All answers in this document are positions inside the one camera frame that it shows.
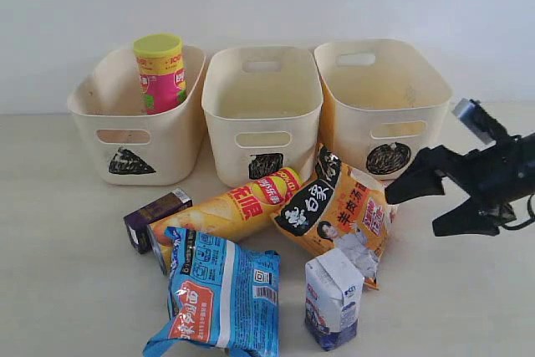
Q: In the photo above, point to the cream bin with triangle mark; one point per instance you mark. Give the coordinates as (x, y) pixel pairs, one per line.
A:
(127, 146)

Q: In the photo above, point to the pink chips can yellow lid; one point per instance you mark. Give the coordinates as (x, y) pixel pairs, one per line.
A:
(161, 71)

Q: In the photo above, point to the blue noodle snack bag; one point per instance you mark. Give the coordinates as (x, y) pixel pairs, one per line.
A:
(220, 295)

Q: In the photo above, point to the white blue milk carton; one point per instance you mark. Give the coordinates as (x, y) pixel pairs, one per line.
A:
(333, 294)

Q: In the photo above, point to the cream bin with circle mark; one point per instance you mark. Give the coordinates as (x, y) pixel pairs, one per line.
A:
(383, 102)

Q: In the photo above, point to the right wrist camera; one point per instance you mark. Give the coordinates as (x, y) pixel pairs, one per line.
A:
(485, 127)

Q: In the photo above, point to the dark purple small box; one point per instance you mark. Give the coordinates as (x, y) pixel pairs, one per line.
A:
(137, 222)

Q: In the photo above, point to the orange noodle snack bag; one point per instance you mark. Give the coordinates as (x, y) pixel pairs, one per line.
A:
(339, 207)

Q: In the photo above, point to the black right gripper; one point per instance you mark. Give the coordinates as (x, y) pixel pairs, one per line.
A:
(487, 176)

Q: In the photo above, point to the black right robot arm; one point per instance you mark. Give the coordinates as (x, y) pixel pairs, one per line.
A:
(525, 183)

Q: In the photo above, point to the cream bin with square mark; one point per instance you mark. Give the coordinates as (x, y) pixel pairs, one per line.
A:
(262, 107)

